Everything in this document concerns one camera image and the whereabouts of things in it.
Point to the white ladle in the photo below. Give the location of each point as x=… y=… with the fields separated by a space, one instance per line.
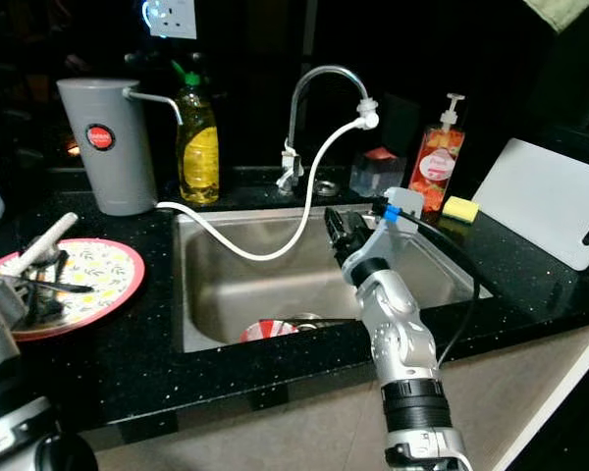
x=57 y=231

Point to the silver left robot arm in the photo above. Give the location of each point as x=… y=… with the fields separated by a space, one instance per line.
x=5 y=343

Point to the white cutting board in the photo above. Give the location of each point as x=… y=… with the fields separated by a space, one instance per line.
x=540 y=201

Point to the yellow dish liquid bottle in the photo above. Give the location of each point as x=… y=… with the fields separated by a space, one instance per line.
x=198 y=165

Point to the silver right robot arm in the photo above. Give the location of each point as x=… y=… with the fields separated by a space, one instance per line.
x=402 y=339

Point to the white wall socket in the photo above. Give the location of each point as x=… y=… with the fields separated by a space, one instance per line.
x=172 y=18

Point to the round metal countertop hole cover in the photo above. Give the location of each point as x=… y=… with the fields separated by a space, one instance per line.
x=326 y=188

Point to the floral plate with pink rim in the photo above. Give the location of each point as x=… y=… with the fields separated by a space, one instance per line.
x=108 y=273

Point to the white faucet diverter adapter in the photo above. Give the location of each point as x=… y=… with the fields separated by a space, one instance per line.
x=369 y=115

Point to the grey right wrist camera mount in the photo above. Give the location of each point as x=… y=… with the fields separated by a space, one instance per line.
x=383 y=240

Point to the yellow sponge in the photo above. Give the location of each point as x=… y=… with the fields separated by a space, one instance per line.
x=462 y=210

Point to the clear container with red sponge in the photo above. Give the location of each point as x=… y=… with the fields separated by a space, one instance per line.
x=377 y=179

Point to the green cloth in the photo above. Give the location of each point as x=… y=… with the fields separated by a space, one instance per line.
x=558 y=12

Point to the chrome gooseneck faucet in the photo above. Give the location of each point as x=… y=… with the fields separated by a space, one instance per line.
x=288 y=160

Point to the red and white bowl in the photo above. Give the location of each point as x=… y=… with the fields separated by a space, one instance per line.
x=267 y=332

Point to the orange hand soap pump bottle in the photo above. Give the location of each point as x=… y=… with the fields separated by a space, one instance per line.
x=435 y=167

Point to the grey water filter canister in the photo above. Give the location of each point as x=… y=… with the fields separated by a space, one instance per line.
x=103 y=177

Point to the stainless steel sink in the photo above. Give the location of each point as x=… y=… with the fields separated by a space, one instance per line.
x=236 y=289

